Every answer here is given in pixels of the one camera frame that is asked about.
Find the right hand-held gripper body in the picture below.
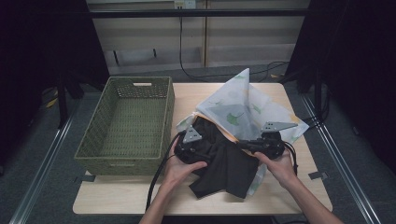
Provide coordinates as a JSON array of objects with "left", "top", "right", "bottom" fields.
[{"left": 247, "top": 120, "right": 299, "bottom": 161}]

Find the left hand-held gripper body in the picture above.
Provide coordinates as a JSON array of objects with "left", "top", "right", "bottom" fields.
[{"left": 174, "top": 124, "right": 217, "bottom": 165}]

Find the dark cloth garment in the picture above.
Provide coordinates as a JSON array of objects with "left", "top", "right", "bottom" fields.
[{"left": 188, "top": 116, "right": 262, "bottom": 201}]

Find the white leaf-print laundry bag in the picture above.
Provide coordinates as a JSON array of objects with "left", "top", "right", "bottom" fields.
[{"left": 176, "top": 67, "right": 310, "bottom": 197}]

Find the green woven basket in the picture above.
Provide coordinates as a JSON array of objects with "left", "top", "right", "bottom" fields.
[{"left": 74, "top": 76, "right": 176, "bottom": 177}]

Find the person's left hand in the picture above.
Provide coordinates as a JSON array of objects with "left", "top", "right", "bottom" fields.
[{"left": 161, "top": 136, "right": 208, "bottom": 190}]

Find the person's right hand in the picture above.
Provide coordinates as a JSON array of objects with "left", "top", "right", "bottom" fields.
[{"left": 253, "top": 148, "right": 298, "bottom": 189}]

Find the grey tape strip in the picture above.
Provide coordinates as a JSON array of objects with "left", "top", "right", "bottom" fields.
[
  {"left": 74, "top": 174, "right": 97, "bottom": 184},
  {"left": 307, "top": 171, "right": 330, "bottom": 181}
]

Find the black stand pole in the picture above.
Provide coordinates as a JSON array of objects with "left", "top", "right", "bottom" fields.
[{"left": 312, "top": 70, "right": 324, "bottom": 126}]

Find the black curtain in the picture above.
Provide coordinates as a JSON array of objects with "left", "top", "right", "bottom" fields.
[
  {"left": 0, "top": 0, "right": 110, "bottom": 167},
  {"left": 278, "top": 0, "right": 396, "bottom": 176}
]

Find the black stand leg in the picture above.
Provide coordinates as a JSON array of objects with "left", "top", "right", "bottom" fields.
[{"left": 55, "top": 74, "right": 70, "bottom": 131}]

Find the black horizontal bar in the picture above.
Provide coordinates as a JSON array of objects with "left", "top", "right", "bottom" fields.
[{"left": 88, "top": 8, "right": 310, "bottom": 19}]

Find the yellow floor tape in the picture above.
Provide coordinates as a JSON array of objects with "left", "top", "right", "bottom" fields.
[{"left": 44, "top": 89, "right": 60, "bottom": 109}]

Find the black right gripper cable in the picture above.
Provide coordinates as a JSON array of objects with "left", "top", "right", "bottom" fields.
[{"left": 281, "top": 141, "right": 299, "bottom": 177}]

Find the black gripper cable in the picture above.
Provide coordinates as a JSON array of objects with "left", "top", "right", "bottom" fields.
[
  {"left": 145, "top": 132, "right": 185, "bottom": 213},
  {"left": 281, "top": 141, "right": 299, "bottom": 177}
]

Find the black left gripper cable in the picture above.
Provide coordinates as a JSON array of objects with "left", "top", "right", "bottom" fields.
[{"left": 145, "top": 132, "right": 185, "bottom": 213}]

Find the bundle of black floor cables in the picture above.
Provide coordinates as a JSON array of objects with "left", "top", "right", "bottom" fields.
[{"left": 297, "top": 92, "right": 332, "bottom": 133}]

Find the metal floor rail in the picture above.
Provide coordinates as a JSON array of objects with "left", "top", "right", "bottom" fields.
[
  {"left": 8, "top": 102, "right": 79, "bottom": 224},
  {"left": 300, "top": 92, "right": 383, "bottom": 224}
]

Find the long black floor cable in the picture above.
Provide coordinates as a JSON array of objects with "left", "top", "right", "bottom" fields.
[{"left": 178, "top": 6, "right": 290, "bottom": 84}]

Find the white wall outlet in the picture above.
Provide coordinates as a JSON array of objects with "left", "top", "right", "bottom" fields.
[{"left": 174, "top": 0, "right": 197, "bottom": 10}]

